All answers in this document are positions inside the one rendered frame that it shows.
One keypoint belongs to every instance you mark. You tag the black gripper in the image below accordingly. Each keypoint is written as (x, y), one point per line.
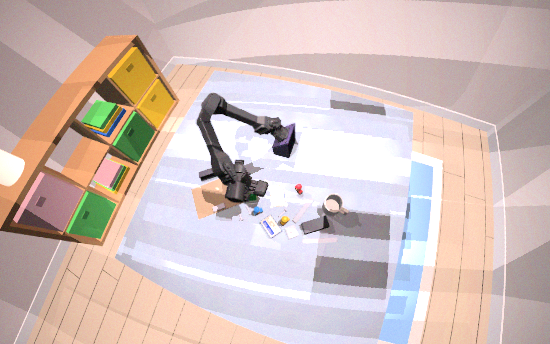
(257, 188)

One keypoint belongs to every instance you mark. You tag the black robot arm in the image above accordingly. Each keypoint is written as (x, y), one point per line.
(221, 162)

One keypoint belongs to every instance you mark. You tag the grey mug with tan handle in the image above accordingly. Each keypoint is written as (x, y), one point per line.
(333, 204)

